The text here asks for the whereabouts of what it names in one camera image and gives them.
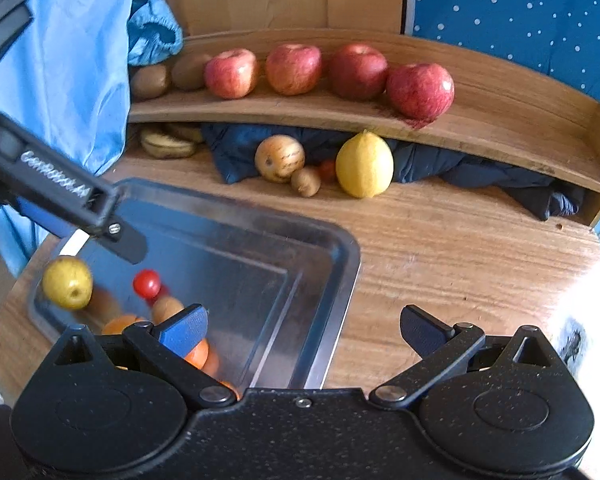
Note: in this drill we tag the left kiwi on shelf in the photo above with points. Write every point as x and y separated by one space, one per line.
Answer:
150 82

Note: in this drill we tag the red cherry tomato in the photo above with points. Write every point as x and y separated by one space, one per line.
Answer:
147 284
327 171

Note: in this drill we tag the blue elastic cuff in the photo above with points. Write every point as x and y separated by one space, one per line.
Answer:
154 33

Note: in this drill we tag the curved wooden shelf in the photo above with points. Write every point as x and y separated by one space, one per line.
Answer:
501 110

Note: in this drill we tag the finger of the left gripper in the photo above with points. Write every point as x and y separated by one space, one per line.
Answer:
74 243
120 238

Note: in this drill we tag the yellow-green pear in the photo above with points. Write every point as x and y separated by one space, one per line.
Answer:
67 281

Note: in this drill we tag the rightmost red apple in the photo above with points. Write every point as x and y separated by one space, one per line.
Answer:
422 91

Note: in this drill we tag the dark red apple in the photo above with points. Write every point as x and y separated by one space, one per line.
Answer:
357 72

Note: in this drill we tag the overripe banana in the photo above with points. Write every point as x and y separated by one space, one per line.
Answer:
160 145

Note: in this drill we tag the metal tray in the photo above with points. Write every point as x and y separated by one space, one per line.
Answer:
276 286

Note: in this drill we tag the yellow lemon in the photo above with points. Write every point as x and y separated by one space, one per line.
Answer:
364 165

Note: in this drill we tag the small tangerine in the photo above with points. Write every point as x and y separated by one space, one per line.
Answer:
198 356

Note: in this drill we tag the large orange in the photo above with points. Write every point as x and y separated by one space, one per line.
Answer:
117 325

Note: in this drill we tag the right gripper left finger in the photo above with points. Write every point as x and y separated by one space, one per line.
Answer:
160 350

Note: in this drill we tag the pink red apple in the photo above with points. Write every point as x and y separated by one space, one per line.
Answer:
294 69

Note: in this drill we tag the light blue garment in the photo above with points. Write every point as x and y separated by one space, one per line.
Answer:
66 79

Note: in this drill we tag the blue dotted fabric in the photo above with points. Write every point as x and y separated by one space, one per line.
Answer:
558 38

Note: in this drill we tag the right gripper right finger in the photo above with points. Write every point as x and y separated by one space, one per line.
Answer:
445 352

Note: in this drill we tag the dark blue quilted cloth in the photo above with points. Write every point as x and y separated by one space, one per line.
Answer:
233 147

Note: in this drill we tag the small brown kiwi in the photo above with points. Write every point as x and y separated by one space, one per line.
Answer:
164 308

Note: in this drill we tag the pale red apple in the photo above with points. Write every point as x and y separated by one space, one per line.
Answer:
232 74

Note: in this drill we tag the striped yellow melon fruit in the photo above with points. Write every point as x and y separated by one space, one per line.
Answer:
278 157

